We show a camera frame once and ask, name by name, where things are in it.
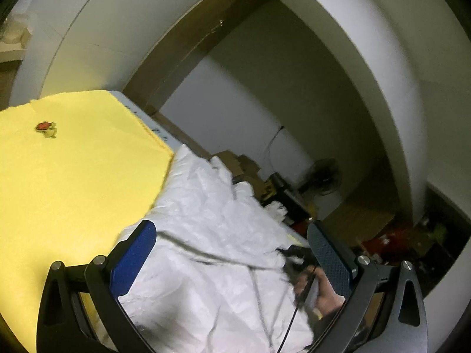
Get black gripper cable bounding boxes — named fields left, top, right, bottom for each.
left=281, top=267, right=319, bottom=352

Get black standing fan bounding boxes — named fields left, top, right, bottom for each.
left=302, top=157, right=343, bottom=196

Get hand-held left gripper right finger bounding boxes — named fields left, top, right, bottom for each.
left=306, top=221, right=429, bottom=353

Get black wall cable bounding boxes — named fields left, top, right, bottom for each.
left=266, top=125, right=287, bottom=167

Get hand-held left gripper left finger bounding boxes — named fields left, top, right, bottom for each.
left=36, top=220, right=157, bottom=353

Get red box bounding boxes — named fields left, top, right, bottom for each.
left=362, top=228, right=409, bottom=258

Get dark thin cord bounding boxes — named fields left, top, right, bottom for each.
left=156, top=230, right=286, bottom=270

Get wooden door panel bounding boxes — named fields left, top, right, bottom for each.
left=324, top=187, right=400, bottom=247

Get white padded jacket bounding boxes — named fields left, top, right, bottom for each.
left=99, top=143, right=324, bottom=353

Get cardboard box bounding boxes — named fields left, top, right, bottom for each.
left=235, top=154, right=271, bottom=192
left=211, top=150, right=241, bottom=177

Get yellow blanket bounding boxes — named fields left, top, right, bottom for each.
left=0, top=90, right=175, bottom=350

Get person's right hand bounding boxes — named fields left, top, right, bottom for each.
left=294, top=268, right=346, bottom=320

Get wooden wardrobe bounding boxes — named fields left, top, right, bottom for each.
left=123, top=0, right=273, bottom=118

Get black and yellow tool case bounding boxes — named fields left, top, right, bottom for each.
left=261, top=173, right=295, bottom=207

